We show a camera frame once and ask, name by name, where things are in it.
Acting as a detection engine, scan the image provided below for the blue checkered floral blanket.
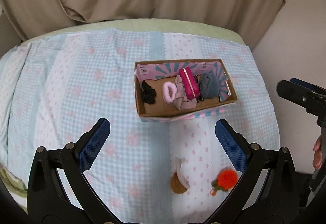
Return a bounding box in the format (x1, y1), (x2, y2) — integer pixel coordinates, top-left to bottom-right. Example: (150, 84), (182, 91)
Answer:
(1, 40), (280, 223)

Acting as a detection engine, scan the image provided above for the pink fabric garment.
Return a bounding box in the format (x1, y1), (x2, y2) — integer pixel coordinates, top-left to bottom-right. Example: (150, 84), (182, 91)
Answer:
(172, 75), (197, 110)

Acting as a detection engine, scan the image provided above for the black scrunchie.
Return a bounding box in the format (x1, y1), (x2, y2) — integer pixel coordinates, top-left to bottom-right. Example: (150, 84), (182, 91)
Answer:
(141, 80), (157, 105)

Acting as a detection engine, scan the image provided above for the person's right hand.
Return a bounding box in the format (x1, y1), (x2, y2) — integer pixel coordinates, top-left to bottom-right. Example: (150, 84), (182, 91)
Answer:
(313, 136), (322, 169)

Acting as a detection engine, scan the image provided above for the patterned cardboard box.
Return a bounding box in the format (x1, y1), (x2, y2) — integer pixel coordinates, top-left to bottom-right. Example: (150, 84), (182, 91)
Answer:
(134, 59), (238, 121)

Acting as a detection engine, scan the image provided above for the brown plush hair clip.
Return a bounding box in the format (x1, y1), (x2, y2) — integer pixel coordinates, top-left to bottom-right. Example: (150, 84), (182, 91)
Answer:
(170, 157), (190, 194)

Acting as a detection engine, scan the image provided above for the green mattress sheet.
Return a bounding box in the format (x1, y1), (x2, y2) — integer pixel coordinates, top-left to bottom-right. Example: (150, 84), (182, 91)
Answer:
(14, 19), (251, 57)

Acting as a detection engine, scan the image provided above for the blue fluffy sock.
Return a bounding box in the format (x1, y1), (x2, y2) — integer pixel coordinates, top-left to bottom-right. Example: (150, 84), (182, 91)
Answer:
(199, 72), (220, 99)

